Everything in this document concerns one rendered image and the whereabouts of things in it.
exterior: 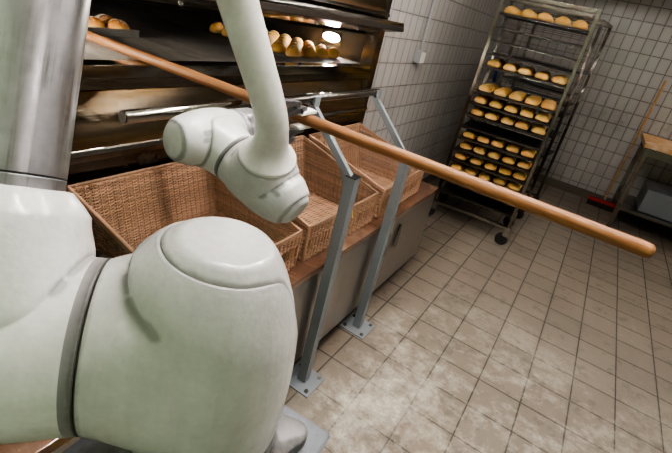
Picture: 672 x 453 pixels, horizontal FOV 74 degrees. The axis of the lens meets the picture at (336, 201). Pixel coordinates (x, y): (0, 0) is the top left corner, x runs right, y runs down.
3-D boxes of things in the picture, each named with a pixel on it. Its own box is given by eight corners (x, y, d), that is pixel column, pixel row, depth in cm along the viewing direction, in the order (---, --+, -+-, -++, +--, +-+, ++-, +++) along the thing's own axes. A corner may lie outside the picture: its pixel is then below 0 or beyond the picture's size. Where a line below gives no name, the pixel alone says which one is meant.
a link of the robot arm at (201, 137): (207, 137, 96) (249, 174, 93) (145, 148, 84) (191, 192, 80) (223, 94, 91) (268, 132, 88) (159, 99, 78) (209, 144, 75)
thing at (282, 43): (205, 30, 243) (206, 19, 241) (263, 35, 282) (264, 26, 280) (293, 58, 218) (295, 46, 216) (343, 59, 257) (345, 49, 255)
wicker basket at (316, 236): (210, 212, 186) (217, 150, 175) (293, 184, 232) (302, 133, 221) (303, 264, 165) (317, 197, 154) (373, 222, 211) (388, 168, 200)
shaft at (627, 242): (649, 256, 84) (657, 243, 83) (650, 262, 82) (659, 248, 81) (90, 39, 152) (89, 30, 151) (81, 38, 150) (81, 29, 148)
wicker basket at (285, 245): (63, 266, 136) (60, 183, 125) (203, 215, 183) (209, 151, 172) (174, 347, 117) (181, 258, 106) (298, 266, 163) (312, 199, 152)
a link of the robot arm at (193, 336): (287, 485, 42) (335, 299, 34) (73, 498, 38) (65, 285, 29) (274, 357, 57) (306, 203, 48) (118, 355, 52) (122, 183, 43)
